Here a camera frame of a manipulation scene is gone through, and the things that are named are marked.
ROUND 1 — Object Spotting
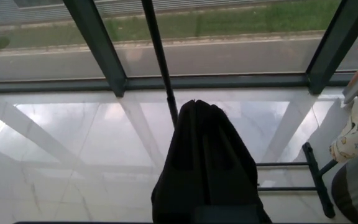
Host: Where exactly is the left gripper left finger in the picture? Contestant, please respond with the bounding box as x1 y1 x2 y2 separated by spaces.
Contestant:
150 100 205 223

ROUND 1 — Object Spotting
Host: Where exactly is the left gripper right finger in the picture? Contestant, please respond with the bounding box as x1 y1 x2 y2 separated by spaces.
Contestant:
202 104 260 223

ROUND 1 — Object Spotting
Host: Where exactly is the black garment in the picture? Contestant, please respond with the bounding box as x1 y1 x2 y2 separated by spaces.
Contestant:
194 99 273 223

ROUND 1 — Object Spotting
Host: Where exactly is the white laundry basket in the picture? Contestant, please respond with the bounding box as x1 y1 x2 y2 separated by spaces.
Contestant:
331 146 358 224

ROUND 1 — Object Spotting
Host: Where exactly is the black clothes rack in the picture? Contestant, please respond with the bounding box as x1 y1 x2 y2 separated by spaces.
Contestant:
140 0 338 219

